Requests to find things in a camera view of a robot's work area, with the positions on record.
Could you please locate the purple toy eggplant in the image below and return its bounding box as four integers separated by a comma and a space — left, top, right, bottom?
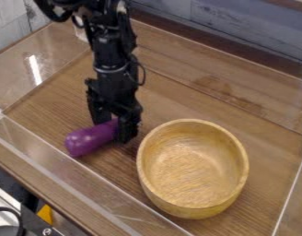
65, 119, 118, 158

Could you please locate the brown wooden bowl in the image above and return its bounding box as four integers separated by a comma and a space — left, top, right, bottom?
135, 119, 249, 219

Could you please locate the clear acrylic corner bracket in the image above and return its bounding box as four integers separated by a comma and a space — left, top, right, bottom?
71, 17, 87, 42

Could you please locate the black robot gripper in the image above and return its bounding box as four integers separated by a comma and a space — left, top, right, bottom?
85, 65, 142, 144

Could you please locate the black cable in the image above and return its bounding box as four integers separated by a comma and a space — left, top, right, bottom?
126, 54, 147, 87

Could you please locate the clear acrylic tray enclosure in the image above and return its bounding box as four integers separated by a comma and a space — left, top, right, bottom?
0, 12, 302, 236

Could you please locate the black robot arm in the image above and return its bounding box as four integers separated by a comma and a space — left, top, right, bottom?
33, 0, 146, 143

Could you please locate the black device with yellow part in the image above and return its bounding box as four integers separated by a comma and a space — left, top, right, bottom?
0, 168, 87, 236

